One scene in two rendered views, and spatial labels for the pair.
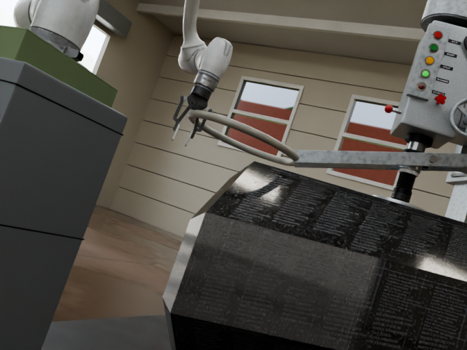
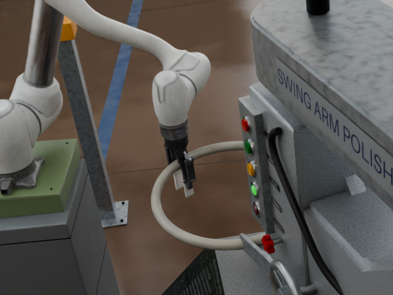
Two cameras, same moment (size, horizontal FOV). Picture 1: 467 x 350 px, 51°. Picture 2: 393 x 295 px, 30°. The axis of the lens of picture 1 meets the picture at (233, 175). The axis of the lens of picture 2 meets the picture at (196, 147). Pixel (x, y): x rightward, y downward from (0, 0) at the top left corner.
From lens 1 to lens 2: 2.54 m
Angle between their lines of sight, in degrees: 73
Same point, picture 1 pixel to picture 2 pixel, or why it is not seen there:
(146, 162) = not seen: outside the picture
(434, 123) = not seen: hidden behind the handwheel
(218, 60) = (158, 111)
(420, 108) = not seen: hidden behind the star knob
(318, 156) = (252, 253)
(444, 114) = (290, 263)
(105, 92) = (47, 202)
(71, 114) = (9, 246)
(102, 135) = (48, 246)
